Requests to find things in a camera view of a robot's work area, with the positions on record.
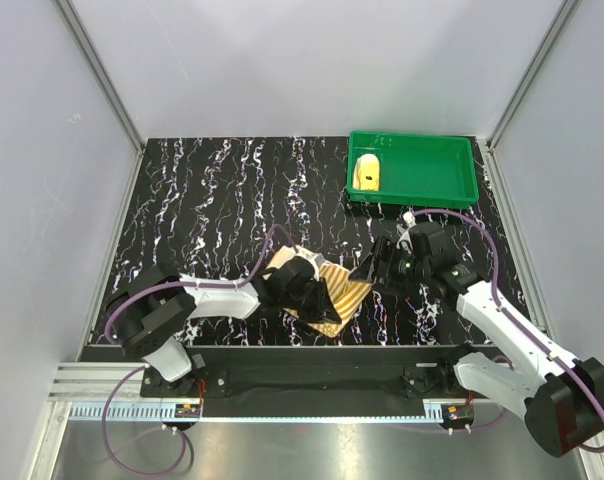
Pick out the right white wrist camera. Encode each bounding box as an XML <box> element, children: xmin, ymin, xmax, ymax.
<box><xmin>397</xmin><ymin>211</ymin><xmax>416</xmax><ymax>253</ymax></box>

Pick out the green plastic bin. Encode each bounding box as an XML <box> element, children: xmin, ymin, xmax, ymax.
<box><xmin>346</xmin><ymin>131</ymin><xmax>479</xmax><ymax>209</ymax></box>

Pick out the orange striped towel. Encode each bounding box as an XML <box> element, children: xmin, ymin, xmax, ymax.
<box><xmin>271</xmin><ymin>245</ymin><xmax>374</xmax><ymax>339</ymax></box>

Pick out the yellow towel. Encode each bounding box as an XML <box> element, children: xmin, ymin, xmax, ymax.
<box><xmin>352</xmin><ymin>153</ymin><xmax>380</xmax><ymax>191</ymax></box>

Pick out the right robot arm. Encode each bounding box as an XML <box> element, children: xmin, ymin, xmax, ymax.
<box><xmin>350</xmin><ymin>222</ymin><xmax>604</xmax><ymax>457</ymax></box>

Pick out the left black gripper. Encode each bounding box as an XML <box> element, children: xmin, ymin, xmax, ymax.
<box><xmin>281</xmin><ymin>277</ymin><xmax>341</xmax><ymax>325</ymax></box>

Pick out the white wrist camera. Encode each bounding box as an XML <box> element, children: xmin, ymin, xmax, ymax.
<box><xmin>397</xmin><ymin>211</ymin><xmax>416</xmax><ymax>253</ymax></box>
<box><xmin>298</xmin><ymin>250</ymin><xmax>325</xmax><ymax>276</ymax></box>

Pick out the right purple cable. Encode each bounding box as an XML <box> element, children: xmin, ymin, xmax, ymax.
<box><xmin>396</xmin><ymin>208</ymin><xmax>604</xmax><ymax>454</ymax></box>

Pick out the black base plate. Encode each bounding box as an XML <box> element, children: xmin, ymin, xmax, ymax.
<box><xmin>139</xmin><ymin>344</ymin><xmax>495</xmax><ymax>419</ymax></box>

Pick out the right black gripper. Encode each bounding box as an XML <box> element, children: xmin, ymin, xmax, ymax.
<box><xmin>348</xmin><ymin>235</ymin><xmax>431</xmax><ymax>298</ymax></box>

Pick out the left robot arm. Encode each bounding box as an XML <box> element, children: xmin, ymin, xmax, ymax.
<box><xmin>104</xmin><ymin>254</ymin><xmax>341</xmax><ymax>396</ymax></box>

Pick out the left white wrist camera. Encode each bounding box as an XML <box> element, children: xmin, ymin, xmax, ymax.
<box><xmin>298</xmin><ymin>250</ymin><xmax>325</xmax><ymax>276</ymax></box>

